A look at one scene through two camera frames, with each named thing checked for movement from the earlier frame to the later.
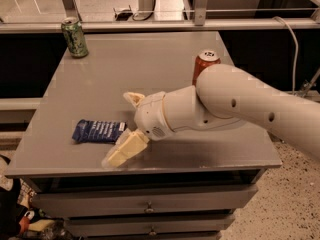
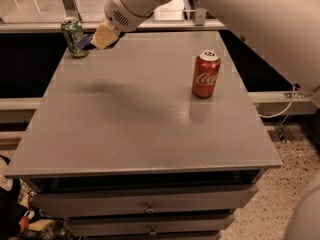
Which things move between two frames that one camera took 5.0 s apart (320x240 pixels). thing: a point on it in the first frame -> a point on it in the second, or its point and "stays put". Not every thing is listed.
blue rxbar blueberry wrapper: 97,130 -> 84,40
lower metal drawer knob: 152,232 stays put
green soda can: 75,36 stays put
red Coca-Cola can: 205,59 stays put
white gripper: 150,115 -> 125,16
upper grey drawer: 136,197 stays put
